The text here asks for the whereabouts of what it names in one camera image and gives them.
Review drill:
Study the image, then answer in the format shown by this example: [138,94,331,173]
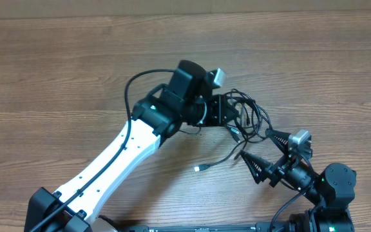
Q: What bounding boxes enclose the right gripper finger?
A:
[238,150,272,184]
[265,129,290,155]

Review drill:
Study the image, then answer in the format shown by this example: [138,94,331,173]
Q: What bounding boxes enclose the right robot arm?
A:
[239,129,356,232]

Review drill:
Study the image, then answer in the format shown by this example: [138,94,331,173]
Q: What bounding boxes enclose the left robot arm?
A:
[24,60,238,231]

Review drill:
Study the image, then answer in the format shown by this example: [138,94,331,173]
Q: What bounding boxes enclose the black USB-A cable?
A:
[194,96,263,173]

